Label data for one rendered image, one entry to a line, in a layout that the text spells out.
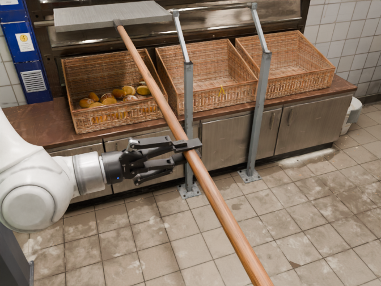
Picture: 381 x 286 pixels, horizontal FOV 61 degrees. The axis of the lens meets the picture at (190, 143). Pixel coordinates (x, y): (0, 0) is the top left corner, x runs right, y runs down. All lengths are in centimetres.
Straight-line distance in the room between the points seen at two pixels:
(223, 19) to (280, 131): 89
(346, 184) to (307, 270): 84
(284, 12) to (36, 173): 235
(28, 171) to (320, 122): 228
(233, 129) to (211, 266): 88
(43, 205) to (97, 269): 148
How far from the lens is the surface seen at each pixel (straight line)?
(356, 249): 222
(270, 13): 261
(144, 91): 221
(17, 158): 57
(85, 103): 214
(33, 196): 53
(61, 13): 189
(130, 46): 133
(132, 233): 209
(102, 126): 193
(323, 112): 255
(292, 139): 252
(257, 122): 216
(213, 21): 240
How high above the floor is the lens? 162
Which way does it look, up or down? 36 degrees down
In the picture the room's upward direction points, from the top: straight up
